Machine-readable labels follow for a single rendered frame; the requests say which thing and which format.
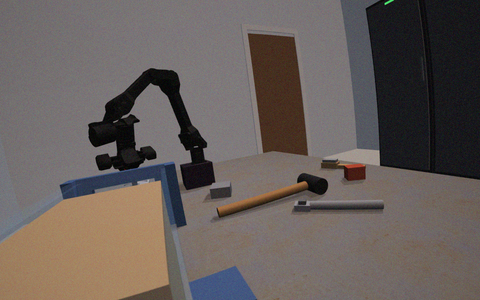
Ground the grey metal rod with square end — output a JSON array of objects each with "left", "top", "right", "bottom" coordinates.
[{"left": 294, "top": 198, "right": 384, "bottom": 212}]

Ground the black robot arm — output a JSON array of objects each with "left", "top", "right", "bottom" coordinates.
[{"left": 88, "top": 68, "right": 207, "bottom": 170}]

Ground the wooden-handled black mallet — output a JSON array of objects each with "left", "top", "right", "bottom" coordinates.
[{"left": 217, "top": 173, "right": 328, "bottom": 218}]

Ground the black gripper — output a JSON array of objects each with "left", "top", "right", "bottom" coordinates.
[{"left": 95, "top": 138, "right": 156, "bottom": 171}]

